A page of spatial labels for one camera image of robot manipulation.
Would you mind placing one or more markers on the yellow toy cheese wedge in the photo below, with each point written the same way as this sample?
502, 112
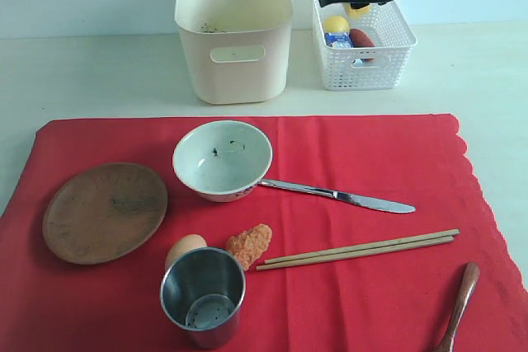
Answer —
355, 13

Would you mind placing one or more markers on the yellow lemon with sticker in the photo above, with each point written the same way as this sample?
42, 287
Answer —
335, 24

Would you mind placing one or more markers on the red toy sausage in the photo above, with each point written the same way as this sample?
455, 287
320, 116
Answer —
360, 40

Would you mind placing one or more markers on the blue white milk carton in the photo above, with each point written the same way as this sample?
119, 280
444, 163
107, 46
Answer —
338, 40

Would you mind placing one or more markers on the orange fried chicken piece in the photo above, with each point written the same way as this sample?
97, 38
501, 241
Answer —
248, 246

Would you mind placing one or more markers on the white perforated plastic basket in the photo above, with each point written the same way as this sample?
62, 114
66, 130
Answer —
378, 67

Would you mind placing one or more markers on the cream plastic bin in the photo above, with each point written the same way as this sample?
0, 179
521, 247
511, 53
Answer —
236, 51

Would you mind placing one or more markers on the white ceramic bowl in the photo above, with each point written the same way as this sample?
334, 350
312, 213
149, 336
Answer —
222, 160

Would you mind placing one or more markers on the silver table knife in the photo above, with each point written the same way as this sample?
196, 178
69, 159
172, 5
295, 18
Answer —
362, 201

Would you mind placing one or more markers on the lower wooden chopstick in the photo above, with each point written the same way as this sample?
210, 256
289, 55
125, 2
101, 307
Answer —
355, 254

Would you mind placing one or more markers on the wooden chopstick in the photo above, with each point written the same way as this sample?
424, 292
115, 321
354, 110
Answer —
365, 246
355, 254

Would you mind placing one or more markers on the upper wooden chopstick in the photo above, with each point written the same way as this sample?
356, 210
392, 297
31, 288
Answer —
365, 246

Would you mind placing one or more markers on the brown egg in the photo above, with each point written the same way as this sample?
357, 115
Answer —
187, 243

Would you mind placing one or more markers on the brown wooden spoon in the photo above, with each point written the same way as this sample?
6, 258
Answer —
467, 286

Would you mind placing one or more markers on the red tablecloth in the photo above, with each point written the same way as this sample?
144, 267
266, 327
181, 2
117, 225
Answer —
391, 302

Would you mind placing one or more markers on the brown wooden plate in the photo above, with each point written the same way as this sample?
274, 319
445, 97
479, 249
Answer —
104, 213

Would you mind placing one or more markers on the stainless steel cup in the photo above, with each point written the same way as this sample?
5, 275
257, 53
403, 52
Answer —
202, 293

